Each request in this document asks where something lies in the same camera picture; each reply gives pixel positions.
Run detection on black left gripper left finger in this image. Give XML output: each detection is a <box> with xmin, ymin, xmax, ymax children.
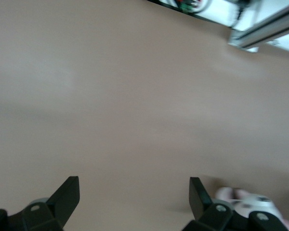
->
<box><xmin>0</xmin><ymin>176</ymin><xmax>80</xmax><ymax>231</ymax></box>

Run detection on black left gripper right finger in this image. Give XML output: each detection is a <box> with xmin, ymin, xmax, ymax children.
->
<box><xmin>181</xmin><ymin>177</ymin><xmax>289</xmax><ymax>231</ymax></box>

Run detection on pale pink puppy plush toy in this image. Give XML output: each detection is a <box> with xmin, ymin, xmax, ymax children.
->
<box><xmin>215</xmin><ymin>186</ymin><xmax>289</xmax><ymax>231</ymax></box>

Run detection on brown table cover sheet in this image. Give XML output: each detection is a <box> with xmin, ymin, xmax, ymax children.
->
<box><xmin>0</xmin><ymin>0</ymin><xmax>289</xmax><ymax>231</ymax></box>

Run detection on aluminium post with metal bracket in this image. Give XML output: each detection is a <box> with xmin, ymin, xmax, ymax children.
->
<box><xmin>227</xmin><ymin>7</ymin><xmax>289</xmax><ymax>53</ymax></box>

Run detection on white table edge rail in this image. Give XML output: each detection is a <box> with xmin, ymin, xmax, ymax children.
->
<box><xmin>144</xmin><ymin>0</ymin><xmax>289</xmax><ymax>57</ymax></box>

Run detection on tangled black cables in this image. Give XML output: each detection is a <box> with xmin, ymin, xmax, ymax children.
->
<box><xmin>158</xmin><ymin>0</ymin><xmax>246</xmax><ymax>24</ymax></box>

